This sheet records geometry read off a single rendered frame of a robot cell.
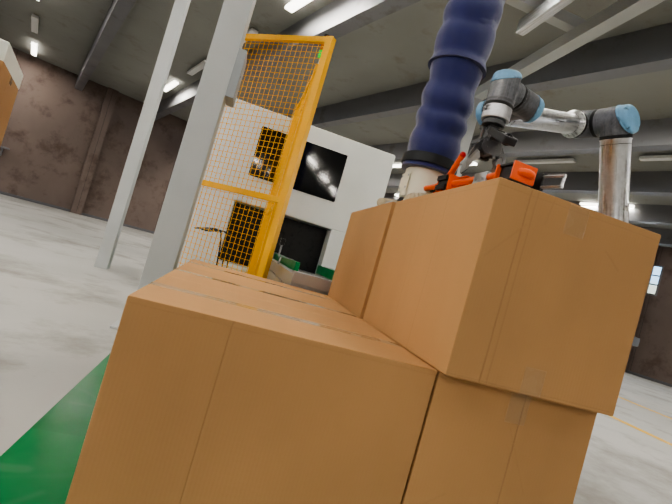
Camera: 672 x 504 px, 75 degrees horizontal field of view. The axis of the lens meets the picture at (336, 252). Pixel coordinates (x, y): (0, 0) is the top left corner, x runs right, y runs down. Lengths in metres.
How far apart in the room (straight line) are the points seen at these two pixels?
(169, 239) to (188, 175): 0.39
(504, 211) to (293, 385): 0.52
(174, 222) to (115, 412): 1.98
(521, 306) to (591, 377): 0.22
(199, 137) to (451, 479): 2.30
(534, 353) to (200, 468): 0.67
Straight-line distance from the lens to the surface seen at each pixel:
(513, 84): 1.59
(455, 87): 1.89
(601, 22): 4.44
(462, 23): 1.99
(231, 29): 3.00
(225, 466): 0.90
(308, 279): 2.10
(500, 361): 0.95
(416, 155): 1.79
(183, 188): 2.77
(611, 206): 2.12
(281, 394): 0.86
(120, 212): 5.02
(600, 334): 1.08
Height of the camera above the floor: 0.69
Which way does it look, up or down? 2 degrees up
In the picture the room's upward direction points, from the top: 16 degrees clockwise
